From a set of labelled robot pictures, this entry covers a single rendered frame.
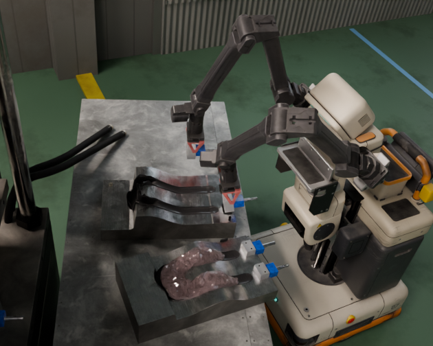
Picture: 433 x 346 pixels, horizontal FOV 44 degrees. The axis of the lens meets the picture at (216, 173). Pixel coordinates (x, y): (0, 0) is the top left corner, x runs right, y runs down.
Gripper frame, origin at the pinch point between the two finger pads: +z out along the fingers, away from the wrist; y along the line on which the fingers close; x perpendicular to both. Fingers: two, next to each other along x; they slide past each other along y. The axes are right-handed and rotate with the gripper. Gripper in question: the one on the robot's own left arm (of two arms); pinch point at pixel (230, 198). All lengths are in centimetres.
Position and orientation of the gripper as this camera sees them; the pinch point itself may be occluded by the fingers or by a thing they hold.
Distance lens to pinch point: 203.8
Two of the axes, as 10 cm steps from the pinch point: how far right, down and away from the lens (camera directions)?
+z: 0.7, 8.2, 5.6
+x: 9.9, -1.3, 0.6
